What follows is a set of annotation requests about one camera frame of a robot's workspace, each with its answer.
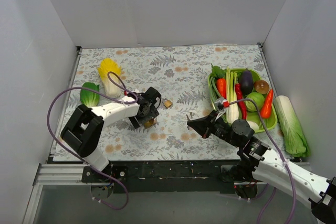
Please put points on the orange carrot pepper right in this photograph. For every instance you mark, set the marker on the orange carrot pepper right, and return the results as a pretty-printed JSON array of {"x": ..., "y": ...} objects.
[{"x": 266, "y": 109}]

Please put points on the brown mushroom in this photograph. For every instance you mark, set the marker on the brown mushroom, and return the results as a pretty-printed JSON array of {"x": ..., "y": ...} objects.
[{"x": 261, "y": 86}]

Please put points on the round green cabbage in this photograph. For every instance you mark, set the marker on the round green cabbage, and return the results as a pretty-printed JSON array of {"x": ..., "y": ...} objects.
[{"x": 256, "y": 97}]

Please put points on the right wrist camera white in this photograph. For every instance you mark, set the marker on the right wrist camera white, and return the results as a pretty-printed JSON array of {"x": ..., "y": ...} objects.
[{"x": 221, "y": 105}]

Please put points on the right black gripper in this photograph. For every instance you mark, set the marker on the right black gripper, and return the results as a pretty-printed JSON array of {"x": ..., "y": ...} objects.
[{"x": 210, "y": 125}]

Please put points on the white green scallions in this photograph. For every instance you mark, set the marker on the white green scallions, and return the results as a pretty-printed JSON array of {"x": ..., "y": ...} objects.
[{"x": 232, "y": 113}]

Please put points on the large green napa cabbage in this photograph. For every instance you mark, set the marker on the large green napa cabbage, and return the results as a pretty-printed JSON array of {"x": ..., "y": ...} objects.
[{"x": 294, "y": 138}]

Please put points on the purple eggplant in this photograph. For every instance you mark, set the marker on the purple eggplant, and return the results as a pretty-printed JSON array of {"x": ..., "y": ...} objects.
[{"x": 246, "y": 82}]

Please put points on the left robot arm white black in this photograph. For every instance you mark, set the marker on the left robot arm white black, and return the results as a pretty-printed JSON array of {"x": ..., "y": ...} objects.
[{"x": 83, "y": 129}]

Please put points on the red chili pepper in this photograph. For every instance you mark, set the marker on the red chili pepper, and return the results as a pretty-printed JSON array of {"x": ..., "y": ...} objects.
[{"x": 241, "y": 104}]

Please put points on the orange red pepper left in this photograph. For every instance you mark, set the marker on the orange red pepper left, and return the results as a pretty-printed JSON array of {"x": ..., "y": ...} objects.
[{"x": 221, "y": 87}]

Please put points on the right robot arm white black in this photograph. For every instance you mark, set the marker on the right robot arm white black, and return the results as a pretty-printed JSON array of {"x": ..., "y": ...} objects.
[{"x": 265, "y": 164}]

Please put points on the floral table cloth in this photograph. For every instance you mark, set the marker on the floral table cloth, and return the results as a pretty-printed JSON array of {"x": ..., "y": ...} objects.
[{"x": 180, "y": 75}]

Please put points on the green bok choy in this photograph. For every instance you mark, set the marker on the green bok choy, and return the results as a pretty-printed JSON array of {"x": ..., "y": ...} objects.
[{"x": 87, "y": 97}]

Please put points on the green spinach leaves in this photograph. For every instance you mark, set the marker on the green spinach leaves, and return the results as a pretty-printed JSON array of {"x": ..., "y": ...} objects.
[{"x": 217, "y": 72}]

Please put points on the small brass padlock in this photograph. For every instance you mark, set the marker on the small brass padlock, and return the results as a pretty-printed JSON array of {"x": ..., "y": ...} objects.
[{"x": 167, "y": 103}]

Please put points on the yellow napa cabbage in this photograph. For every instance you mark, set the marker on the yellow napa cabbage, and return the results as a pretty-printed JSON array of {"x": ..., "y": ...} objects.
[{"x": 108, "y": 65}]

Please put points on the large brass long-shackle padlock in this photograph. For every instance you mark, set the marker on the large brass long-shackle padlock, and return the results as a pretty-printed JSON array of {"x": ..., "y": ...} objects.
[{"x": 149, "y": 123}]

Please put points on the green long beans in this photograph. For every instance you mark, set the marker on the green long beans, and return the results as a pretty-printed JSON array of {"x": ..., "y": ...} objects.
[{"x": 213, "y": 91}]

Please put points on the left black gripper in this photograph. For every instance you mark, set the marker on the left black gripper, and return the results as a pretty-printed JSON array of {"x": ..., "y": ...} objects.
[{"x": 145, "y": 118}]

